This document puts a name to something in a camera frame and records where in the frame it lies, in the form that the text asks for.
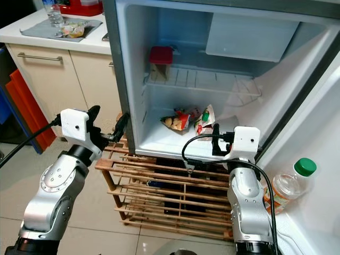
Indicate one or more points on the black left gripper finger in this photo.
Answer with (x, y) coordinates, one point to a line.
(93, 116)
(121, 126)

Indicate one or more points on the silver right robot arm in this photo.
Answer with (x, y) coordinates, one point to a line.
(247, 207)

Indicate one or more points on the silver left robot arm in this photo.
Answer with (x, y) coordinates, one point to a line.
(53, 196)

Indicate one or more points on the grey mini fridge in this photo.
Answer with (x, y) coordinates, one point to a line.
(122, 79)

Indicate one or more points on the white fridge door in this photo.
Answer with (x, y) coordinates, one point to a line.
(308, 127)

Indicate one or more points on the green red snack pouch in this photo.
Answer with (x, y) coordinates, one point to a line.
(204, 119)

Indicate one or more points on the beige kitchen cabinet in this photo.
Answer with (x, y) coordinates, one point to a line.
(64, 85)

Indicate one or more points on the yellow red snack packet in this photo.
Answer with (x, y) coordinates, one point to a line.
(175, 121)

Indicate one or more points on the orange board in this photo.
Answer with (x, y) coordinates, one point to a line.
(32, 114)

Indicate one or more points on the clear bottle green cap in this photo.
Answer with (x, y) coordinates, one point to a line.
(289, 183)

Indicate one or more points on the wooden slatted rack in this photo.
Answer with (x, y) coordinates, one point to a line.
(159, 196)

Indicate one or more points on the red lidded container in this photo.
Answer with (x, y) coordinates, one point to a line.
(161, 54)

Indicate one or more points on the blue board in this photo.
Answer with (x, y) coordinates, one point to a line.
(5, 109)

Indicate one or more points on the translucent freezer flap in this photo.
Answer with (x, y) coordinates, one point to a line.
(252, 37)

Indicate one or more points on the red kitchen appliance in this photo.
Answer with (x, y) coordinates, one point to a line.
(82, 6)

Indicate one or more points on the clear water bottle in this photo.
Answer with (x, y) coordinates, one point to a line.
(53, 13)

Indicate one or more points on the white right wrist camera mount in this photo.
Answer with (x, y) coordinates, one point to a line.
(244, 141)

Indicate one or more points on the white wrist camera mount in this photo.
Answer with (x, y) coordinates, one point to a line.
(244, 141)
(74, 125)

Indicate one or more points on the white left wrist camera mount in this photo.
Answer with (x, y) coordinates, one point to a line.
(74, 125)

